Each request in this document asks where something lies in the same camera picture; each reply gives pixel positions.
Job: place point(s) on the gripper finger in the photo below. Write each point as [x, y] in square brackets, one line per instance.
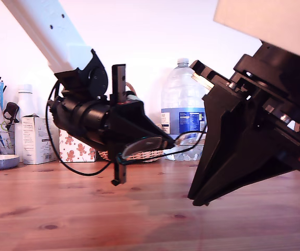
[215, 125]
[244, 157]

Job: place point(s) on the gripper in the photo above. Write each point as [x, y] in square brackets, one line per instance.
[100, 120]

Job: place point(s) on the black-framed glasses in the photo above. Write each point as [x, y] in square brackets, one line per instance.
[149, 143]

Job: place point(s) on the large clear water bottle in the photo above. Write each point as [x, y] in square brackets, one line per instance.
[183, 91]

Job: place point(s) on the gingerbread print tissue box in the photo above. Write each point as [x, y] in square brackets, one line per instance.
[81, 154]

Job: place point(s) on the white printed carton box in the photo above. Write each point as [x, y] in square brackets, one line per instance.
[37, 141]

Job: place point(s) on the white metal bottle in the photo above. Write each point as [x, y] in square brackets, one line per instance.
[26, 102]

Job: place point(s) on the black bottle opener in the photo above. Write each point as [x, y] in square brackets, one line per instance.
[11, 108]

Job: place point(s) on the arm camera box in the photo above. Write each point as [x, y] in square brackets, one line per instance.
[133, 96]
[270, 21]

